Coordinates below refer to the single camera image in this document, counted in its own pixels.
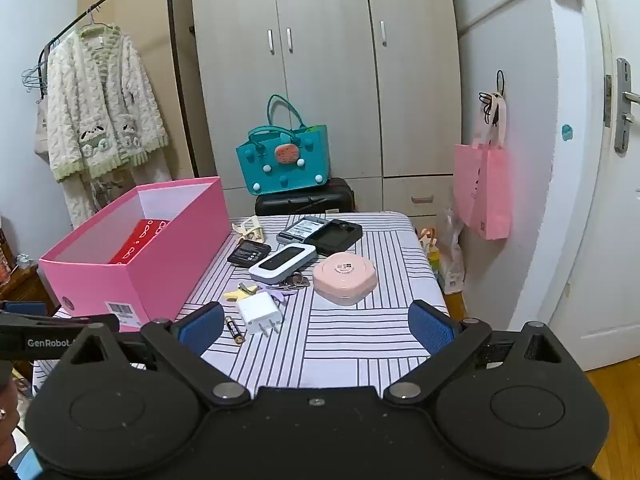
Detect pink tote bag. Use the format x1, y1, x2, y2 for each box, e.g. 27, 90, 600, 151
453, 92, 512, 240

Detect black router back cover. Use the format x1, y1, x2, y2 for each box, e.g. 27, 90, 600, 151
316, 219, 363, 257

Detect white door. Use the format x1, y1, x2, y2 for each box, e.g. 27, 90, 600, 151
547, 0, 640, 376

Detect metal door handle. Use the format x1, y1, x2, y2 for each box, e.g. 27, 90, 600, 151
614, 57, 640, 155

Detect teal felt handbag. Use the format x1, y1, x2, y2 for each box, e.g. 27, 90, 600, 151
236, 94, 329, 196

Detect purple star hair clip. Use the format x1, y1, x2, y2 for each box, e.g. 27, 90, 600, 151
257, 282, 296, 306

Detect red printed flat box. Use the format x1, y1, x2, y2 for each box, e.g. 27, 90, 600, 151
109, 218, 172, 265

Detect pink cardboard box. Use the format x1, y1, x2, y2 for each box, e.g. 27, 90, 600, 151
39, 176, 232, 326

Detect black clothes rack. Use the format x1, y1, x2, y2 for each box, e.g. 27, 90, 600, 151
40, 0, 196, 181

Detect striped tablecloth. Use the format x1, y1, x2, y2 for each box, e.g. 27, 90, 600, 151
32, 211, 451, 396

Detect beige wardrobe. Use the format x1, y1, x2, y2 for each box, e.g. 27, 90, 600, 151
190, 0, 463, 216

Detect white charger plug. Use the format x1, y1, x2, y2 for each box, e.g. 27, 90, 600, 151
236, 292, 283, 336

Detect black suitcase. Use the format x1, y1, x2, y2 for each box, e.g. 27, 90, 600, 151
254, 177, 356, 217

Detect white plastic bag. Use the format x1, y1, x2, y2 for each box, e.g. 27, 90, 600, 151
419, 207, 466, 295

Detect yellow star hair clip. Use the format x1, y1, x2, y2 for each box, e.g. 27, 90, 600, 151
222, 282, 261, 302

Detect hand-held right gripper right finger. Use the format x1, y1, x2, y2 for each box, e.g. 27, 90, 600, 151
382, 300, 568, 406

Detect white pocket wifi router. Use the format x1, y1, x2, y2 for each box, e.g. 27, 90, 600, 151
248, 243, 317, 283

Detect labelled phone battery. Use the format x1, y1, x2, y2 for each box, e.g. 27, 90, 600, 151
276, 215, 328, 246

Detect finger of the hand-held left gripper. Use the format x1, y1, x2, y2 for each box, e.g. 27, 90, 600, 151
0, 301, 51, 317

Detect bunch of keys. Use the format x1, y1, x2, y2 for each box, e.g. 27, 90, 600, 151
277, 271, 312, 292

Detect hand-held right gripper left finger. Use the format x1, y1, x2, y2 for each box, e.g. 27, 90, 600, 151
60, 301, 251, 407

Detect beige hair claw clip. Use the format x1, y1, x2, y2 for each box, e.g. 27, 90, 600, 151
231, 215, 265, 243

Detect wooden nightstand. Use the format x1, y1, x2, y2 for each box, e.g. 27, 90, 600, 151
0, 260, 56, 321

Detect small black device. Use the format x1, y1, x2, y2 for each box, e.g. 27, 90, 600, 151
227, 240, 272, 267

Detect wire clothes hangers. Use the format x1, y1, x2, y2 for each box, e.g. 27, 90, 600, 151
21, 42, 51, 93

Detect black gold AA battery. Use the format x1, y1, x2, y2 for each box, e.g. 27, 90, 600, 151
225, 316, 247, 345

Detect pink rounded square case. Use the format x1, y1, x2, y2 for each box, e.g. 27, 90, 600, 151
312, 252, 378, 307

